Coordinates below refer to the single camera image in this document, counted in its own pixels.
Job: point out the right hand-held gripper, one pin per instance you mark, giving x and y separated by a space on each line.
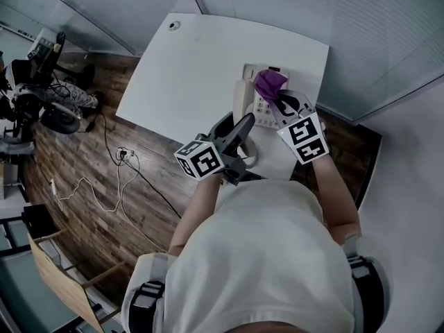
307 139

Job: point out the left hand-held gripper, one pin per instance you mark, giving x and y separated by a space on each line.
201 160

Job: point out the purple cloth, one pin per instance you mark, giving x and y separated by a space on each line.
267 82

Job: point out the white telephone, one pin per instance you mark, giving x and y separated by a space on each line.
249 73

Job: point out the person's right forearm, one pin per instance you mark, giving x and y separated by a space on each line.
334 193

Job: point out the person's left forearm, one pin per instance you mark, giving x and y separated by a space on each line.
197 213

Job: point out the white power strip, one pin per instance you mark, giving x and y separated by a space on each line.
125 153

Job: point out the black office chair base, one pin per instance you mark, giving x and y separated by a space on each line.
60 118

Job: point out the black box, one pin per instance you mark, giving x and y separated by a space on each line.
38 220

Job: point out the wooden chair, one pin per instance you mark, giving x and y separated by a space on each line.
59 276

